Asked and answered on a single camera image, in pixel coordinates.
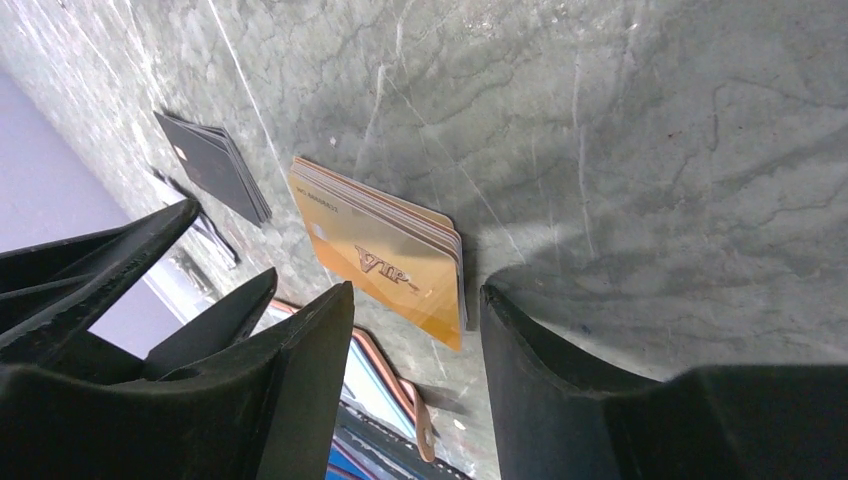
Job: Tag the orange card stack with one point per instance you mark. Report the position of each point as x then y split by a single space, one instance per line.
407 257

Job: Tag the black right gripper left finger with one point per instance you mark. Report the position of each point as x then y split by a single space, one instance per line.
264 408

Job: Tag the brown leather card holder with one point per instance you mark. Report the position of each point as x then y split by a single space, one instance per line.
372 387

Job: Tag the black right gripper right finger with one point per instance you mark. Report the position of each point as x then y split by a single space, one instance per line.
561 413

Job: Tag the black VIP card stack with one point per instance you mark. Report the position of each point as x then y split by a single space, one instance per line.
212 162

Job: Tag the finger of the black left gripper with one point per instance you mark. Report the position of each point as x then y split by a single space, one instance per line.
225 323
53 292

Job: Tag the silver magnetic stripe card stack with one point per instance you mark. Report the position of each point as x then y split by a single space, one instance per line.
169 192

